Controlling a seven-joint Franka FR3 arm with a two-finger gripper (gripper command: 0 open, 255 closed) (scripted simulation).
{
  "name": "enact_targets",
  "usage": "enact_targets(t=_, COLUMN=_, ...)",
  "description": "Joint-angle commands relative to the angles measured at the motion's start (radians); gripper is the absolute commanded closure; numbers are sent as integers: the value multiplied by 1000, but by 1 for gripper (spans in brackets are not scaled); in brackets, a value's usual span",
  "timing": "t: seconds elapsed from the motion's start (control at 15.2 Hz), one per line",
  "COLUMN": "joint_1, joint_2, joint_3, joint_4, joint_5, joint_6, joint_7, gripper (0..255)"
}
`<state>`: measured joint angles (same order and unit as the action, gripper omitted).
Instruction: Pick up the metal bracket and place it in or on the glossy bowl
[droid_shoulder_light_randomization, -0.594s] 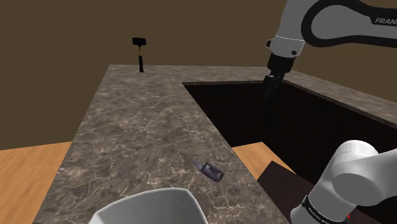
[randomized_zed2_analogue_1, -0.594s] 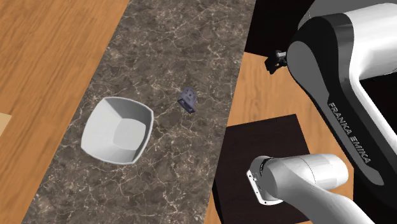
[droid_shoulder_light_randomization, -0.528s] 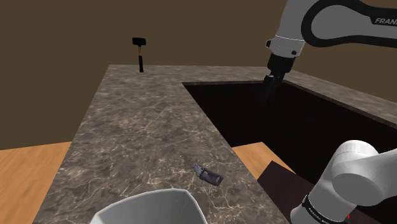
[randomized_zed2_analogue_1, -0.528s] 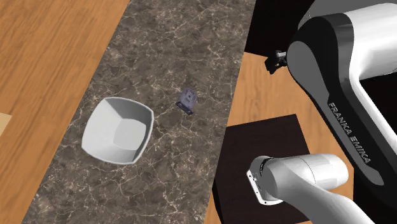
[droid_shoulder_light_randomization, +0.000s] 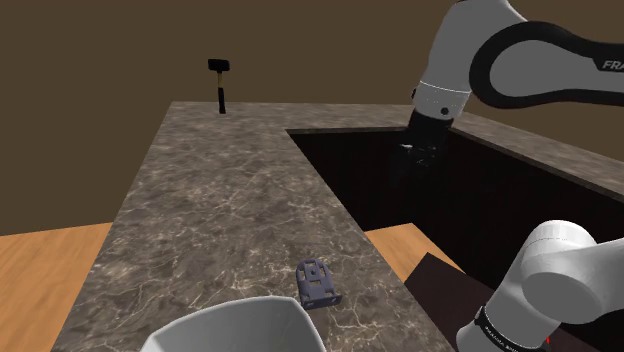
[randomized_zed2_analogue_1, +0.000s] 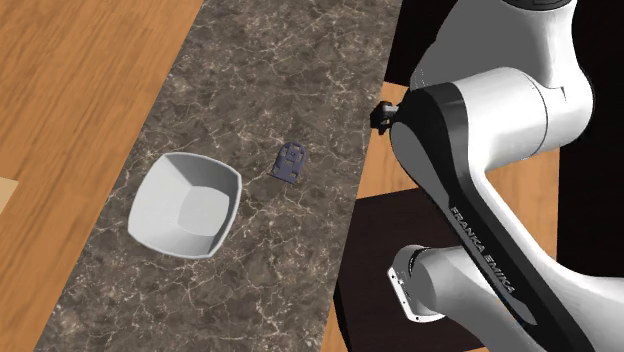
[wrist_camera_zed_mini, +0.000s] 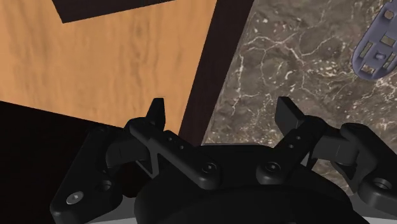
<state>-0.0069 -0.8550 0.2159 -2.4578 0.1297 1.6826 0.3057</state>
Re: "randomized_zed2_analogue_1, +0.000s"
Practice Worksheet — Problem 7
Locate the dark blue flat arched piece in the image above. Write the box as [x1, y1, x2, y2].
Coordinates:
[268, 140, 309, 186]

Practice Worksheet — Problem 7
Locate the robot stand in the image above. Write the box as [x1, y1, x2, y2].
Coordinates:
[333, 187, 490, 352]

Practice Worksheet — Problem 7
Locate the white square bowl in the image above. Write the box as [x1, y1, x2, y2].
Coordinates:
[127, 151, 244, 260]

